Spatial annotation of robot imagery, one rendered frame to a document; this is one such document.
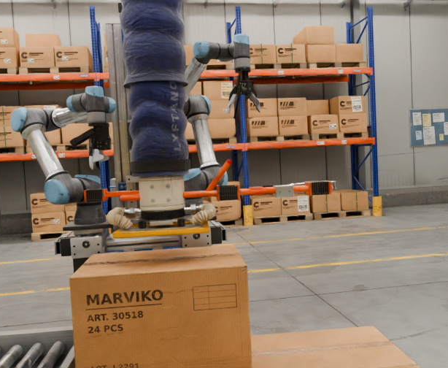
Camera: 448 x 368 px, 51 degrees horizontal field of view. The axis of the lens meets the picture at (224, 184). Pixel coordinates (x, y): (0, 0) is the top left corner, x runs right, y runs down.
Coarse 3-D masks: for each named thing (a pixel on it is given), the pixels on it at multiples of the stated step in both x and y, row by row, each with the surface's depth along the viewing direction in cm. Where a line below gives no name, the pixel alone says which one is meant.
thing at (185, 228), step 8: (144, 224) 167; (184, 224) 168; (192, 224) 171; (208, 224) 173; (120, 232) 163; (128, 232) 163; (136, 232) 163; (144, 232) 163; (152, 232) 163; (160, 232) 163; (168, 232) 163; (176, 232) 163; (184, 232) 164; (192, 232) 164; (200, 232) 164; (208, 232) 164
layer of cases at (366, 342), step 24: (264, 336) 200; (288, 336) 199; (312, 336) 198; (336, 336) 196; (360, 336) 195; (384, 336) 194; (264, 360) 176; (288, 360) 175; (312, 360) 174; (336, 360) 173; (360, 360) 172; (384, 360) 171; (408, 360) 170
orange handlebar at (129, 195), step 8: (112, 192) 200; (120, 192) 201; (128, 192) 201; (136, 192) 201; (184, 192) 175; (192, 192) 175; (200, 192) 175; (208, 192) 175; (216, 192) 175; (240, 192) 176; (248, 192) 176; (256, 192) 176; (264, 192) 176; (272, 192) 177; (120, 200) 175; (128, 200) 174; (136, 200) 174
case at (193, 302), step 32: (96, 256) 189; (128, 256) 185; (160, 256) 182; (192, 256) 179; (224, 256) 176; (96, 288) 156; (128, 288) 157; (160, 288) 158; (192, 288) 159; (224, 288) 160; (96, 320) 157; (128, 320) 158; (160, 320) 159; (192, 320) 160; (224, 320) 160; (96, 352) 157; (128, 352) 158; (160, 352) 159; (192, 352) 160; (224, 352) 161
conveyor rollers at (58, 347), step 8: (40, 344) 204; (56, 344) 202; (0, 352) 202; (8, 352) 196; (16, 352) 198; (32, 352) 195; (40, 352) 200; (48, 352) 194; (56, 352) 195; (0, 360) 188; (8, 360) 189; (24, 360) 186; (32, 360) 190; (48, 360) 186; (56, 360) 192; (64, 360) 185
